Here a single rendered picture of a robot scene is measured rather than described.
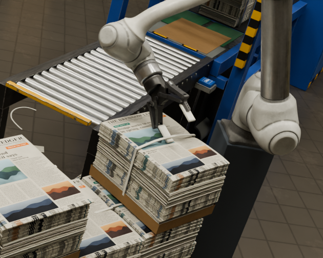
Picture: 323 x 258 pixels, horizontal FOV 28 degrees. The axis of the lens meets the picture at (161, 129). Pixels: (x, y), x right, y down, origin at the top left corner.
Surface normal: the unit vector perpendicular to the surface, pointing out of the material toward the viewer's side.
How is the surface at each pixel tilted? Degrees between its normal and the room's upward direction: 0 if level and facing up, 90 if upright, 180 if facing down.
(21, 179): 1
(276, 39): 94
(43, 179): 0
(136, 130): 2
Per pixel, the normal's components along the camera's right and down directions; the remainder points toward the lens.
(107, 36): -0.48, -0.04
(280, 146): 0.18, 0.59
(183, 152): 0.25, -0.85
